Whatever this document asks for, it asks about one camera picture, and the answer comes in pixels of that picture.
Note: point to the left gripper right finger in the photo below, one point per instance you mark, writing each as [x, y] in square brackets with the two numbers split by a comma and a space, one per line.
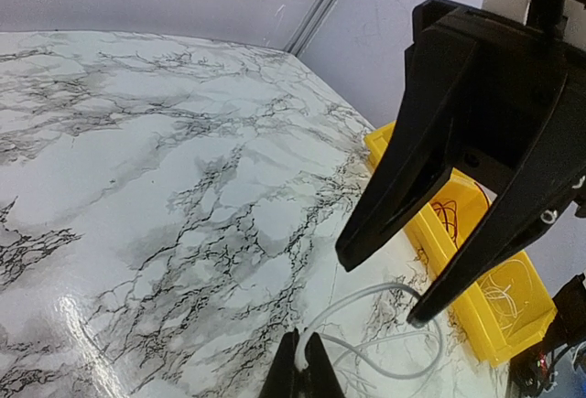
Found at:
[319, 378]

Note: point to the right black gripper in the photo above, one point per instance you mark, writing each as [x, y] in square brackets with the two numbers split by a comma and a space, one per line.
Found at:
[496, 100]

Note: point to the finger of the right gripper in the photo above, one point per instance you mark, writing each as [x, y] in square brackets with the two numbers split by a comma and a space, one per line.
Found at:
[548, 178]

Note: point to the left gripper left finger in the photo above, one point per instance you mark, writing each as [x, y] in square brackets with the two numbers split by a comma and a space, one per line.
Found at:
[282, 378]

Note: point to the yellow plastic bin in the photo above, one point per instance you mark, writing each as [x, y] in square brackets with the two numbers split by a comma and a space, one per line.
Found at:
[415, 166]

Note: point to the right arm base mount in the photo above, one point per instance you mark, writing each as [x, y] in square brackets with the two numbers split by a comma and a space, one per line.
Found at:
[532, 371]

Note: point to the right aluminium frame post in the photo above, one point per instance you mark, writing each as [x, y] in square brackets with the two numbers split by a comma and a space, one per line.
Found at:
[309, 26]

